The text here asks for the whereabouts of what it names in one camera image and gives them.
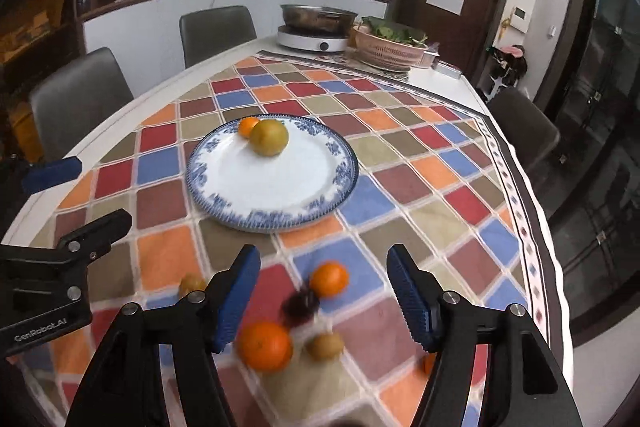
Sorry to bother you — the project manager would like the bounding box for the colourful checkered tablecloth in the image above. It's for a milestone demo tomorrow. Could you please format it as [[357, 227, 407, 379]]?
[[18, 53, 560, 426]]

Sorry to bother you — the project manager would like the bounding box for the grey chair far left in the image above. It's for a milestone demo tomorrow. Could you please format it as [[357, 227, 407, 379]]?
[[179, 5, 257, 68]]

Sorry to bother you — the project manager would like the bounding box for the grey chair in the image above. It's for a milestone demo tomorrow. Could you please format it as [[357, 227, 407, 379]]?
[[29, 48, 134, 161], [488, 88, 561, 174], [179, 5, 257, 68]]

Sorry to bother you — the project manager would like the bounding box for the golden round pear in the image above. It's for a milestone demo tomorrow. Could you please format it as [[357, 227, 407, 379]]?
[[248, 119, 288, 157]]

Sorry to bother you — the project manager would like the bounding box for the small orange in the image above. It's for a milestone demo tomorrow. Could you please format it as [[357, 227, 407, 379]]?
[[308, 261, 349, 299], [238, 117, 260, 140]]

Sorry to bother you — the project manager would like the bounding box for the blue white porcelain plate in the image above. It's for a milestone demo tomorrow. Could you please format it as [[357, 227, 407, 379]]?
[[186, 114, 359, 232]]

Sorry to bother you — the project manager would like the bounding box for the pink basket with greens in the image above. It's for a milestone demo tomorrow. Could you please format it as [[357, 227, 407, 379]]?
[[352, 16, 427, 72]]

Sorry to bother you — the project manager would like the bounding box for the grey chair near left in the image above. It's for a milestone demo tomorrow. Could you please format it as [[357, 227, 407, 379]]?
[[29, 48, 134, 161]]

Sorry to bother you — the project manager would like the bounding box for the steel pot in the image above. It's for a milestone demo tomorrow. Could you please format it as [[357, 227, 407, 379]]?
[[281, 4, 357, 35]]

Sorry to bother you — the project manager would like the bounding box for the large orange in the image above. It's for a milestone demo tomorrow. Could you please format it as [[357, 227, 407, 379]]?
[[234, 321, 294, 373], [422, 353, 436, 376]]

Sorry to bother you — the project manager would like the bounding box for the dark plum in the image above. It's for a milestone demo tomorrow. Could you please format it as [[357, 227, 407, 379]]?
[[281, 287, 320, 329]]

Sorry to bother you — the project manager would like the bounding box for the black glass sliding door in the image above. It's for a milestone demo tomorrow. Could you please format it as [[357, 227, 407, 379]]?
[[536, 0, 639, 346]]

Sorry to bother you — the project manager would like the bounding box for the grey chair right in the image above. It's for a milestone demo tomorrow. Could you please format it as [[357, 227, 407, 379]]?
[[488, 88, 561, 174]]

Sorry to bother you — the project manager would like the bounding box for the small box on table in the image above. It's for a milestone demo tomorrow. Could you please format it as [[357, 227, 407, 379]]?
[[433, 60, 462, 79]]

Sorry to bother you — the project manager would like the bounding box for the white induction cooker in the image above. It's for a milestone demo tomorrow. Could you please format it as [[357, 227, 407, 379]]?
[[277, 25, 348, 54]]

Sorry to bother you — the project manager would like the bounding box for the brown kiwi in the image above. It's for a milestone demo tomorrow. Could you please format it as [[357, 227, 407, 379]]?
[[305, 333, 345, 362], [178, 273, 207, 299]]

